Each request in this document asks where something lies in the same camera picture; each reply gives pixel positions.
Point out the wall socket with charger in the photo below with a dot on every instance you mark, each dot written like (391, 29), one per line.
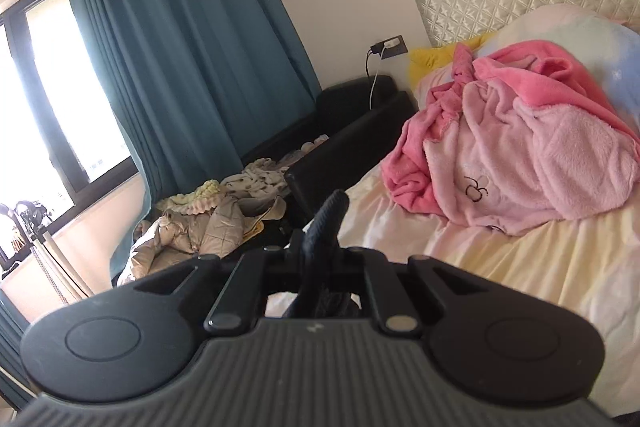
(390, 45)

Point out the pink fleece robe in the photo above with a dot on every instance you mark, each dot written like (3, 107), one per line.
(510, 147)

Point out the narrow teal curtain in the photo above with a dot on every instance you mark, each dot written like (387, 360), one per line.
(12, 347)

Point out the yellow plush toy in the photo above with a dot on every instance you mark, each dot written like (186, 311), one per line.
(435, 57)

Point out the black sofa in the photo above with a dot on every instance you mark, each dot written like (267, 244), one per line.
(350, 107)

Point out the spotted cream cloth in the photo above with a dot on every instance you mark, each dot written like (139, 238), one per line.
(260, 177)

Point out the beige puffer jacket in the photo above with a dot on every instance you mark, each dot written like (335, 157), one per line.
(200, 232)

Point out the metal tripod stand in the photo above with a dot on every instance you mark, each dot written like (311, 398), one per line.
(45, 252)

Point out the yellow-green knitted blanket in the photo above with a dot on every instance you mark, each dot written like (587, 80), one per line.
(195, 197)

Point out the pastel duvet cover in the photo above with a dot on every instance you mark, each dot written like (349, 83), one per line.
(525, 267)

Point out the black knit garment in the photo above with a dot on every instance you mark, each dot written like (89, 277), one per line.
(325, 227)

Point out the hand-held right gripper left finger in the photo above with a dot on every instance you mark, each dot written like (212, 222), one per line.
(250, 277)

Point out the dark framed window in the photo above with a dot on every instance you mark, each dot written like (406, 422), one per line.
(45, 107)

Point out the pastel pillow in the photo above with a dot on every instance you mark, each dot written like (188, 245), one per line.
(595, 42)

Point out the wide teal curtain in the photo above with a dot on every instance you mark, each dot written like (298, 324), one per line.
(190, 32)

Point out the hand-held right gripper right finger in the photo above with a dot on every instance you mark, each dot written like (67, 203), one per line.
(377, 287)

